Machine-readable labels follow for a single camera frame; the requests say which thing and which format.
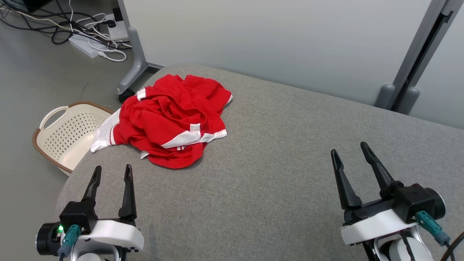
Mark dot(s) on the cream plastic laundry basket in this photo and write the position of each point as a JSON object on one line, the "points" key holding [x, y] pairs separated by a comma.
{"points": [[69, 137]]}

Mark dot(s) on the grey partition leg with caster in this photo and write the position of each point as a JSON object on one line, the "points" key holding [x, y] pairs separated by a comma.
{"points": [[137, 61]]}

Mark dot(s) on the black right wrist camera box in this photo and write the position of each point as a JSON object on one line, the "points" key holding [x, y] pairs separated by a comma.
{"points": [[413, 201]]}

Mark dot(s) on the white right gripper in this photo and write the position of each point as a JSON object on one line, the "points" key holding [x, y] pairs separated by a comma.
{"points": [[373, 224]]}

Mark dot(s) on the white socket block with plugs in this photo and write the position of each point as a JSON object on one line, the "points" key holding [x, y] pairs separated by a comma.
{"points": [[117, 30]]}

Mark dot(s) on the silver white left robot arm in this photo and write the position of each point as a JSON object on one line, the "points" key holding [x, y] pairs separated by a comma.
{"points": [[47, 239]]}

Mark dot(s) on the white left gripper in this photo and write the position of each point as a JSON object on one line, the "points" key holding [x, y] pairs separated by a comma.
{"points": [[116, 233]]}

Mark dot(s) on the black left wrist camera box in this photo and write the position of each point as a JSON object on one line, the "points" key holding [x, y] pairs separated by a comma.
{"points": [[78, 215]]}

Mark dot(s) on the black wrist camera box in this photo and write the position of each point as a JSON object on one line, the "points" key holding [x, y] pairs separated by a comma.
{"points": [[78, 215], [413, 201]]}

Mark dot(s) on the white power strip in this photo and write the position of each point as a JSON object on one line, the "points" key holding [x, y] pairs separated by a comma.
{"points": [[85, 45]]}

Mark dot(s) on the red basketball jersey white sleeves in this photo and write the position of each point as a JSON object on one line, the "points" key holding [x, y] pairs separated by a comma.
{"points": [[145, 127]]}

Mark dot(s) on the grey partition post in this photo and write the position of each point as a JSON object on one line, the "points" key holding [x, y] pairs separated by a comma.
{"points": [[417, 61]]}

